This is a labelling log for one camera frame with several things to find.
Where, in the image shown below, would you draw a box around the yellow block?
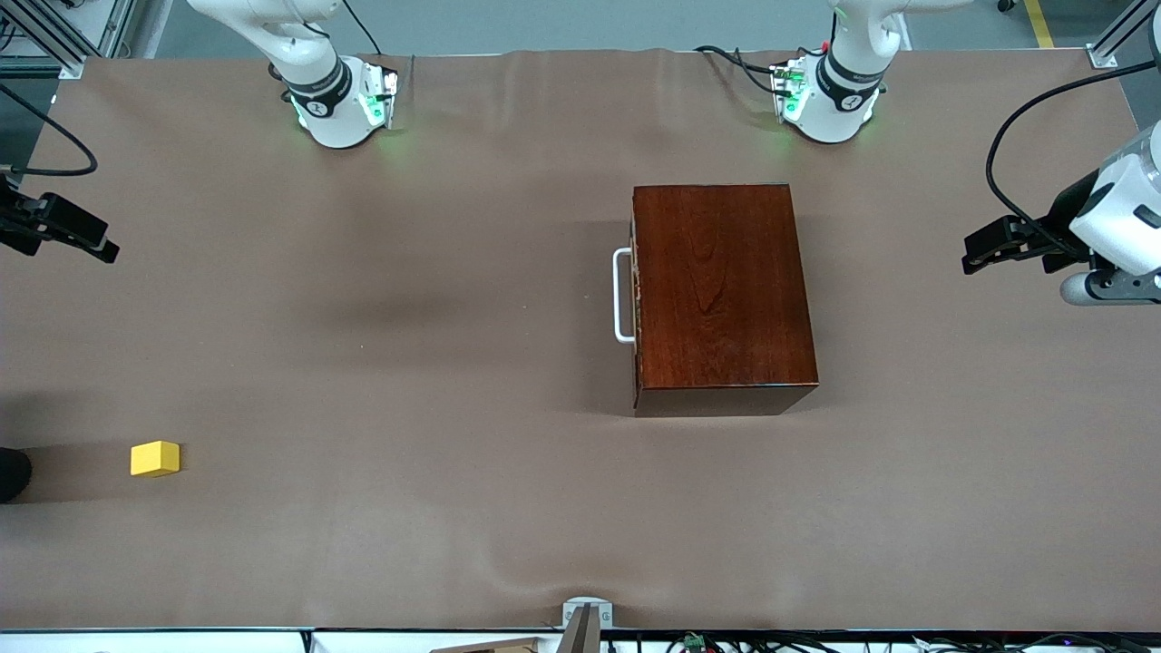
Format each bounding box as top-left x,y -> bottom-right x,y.
130,441 -> 180,478

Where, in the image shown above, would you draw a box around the wooden drawer with white handle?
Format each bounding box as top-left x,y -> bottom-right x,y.
612,189 -> 643,409

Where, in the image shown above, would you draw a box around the black round object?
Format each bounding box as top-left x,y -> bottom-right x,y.
0,447 -> 34,505

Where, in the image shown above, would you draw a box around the dark brown wooden cabinet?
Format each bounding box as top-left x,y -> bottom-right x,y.
630,184 -> 820,418

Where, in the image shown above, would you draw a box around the brown table mat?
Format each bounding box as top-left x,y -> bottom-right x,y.
0,47 -> 1161,633

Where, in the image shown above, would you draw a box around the light wooden board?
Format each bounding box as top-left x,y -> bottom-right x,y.
429,637 -> 545,653

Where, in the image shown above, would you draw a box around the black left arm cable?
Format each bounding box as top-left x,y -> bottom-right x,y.
986,59 -> 1161,264

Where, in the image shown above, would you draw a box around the aluminium frame with shelf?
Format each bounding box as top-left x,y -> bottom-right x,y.
0,0 -> 137,81

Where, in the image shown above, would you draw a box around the aluminium frame profile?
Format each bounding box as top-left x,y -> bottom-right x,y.
1087,0 -> 1161,71

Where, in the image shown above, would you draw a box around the black left base cables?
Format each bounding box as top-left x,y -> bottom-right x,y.
694,44 -> 790,97

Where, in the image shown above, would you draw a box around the black right base cable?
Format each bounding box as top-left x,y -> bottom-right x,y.
340,0 -> 384,57

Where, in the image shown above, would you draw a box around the silver metal bracket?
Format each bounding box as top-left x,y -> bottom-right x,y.
561,596 -> 615,631

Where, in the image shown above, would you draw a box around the grey mounting post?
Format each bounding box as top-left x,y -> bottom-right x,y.
555,603 -> 601,653

